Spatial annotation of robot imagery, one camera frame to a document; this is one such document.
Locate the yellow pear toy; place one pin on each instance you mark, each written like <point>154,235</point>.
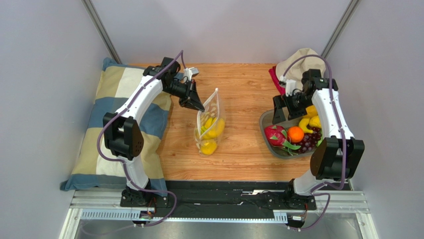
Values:
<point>208,147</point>

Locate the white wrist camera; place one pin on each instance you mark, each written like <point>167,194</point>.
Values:
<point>289,85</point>
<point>189,73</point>

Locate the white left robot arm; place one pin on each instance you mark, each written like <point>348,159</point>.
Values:
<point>121,132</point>

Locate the yellow banana bunch toy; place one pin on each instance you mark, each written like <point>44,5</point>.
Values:
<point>212,128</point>

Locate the yellow potato toy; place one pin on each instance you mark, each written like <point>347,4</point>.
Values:
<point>311,112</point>

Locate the red folded cloth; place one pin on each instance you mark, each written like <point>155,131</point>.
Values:
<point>275,80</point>

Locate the dark red grape bunch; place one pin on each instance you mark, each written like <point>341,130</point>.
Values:
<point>310,141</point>

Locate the beige bucket hat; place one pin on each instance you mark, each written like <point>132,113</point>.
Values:
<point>296,71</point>

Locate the blue beige checkered pillow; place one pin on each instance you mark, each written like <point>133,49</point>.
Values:
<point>116,85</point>

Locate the red dragon fruit toy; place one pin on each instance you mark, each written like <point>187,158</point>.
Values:
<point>278,137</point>

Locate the small yellow lemon toy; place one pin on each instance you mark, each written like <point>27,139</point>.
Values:
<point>314,122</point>

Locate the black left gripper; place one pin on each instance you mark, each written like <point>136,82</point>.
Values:
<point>191,99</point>

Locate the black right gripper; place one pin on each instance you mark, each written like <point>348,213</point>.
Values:
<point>285,102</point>

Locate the clear grey plastic tray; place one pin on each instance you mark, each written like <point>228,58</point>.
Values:
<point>265,121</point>

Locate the clear polka-dot zip bag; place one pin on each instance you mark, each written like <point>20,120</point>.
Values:
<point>214,108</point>

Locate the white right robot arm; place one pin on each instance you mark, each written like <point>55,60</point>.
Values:
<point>337,157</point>

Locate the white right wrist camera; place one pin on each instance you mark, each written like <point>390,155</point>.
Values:
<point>289,85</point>

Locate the aluminium frame base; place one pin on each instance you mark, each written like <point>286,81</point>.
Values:
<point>348,208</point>

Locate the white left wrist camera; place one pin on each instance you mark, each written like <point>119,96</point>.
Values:
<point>189,73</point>

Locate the orange fruit toy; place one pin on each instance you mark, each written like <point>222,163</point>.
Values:
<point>295,134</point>

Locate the black table front rail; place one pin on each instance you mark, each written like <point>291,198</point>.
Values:
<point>236,199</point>

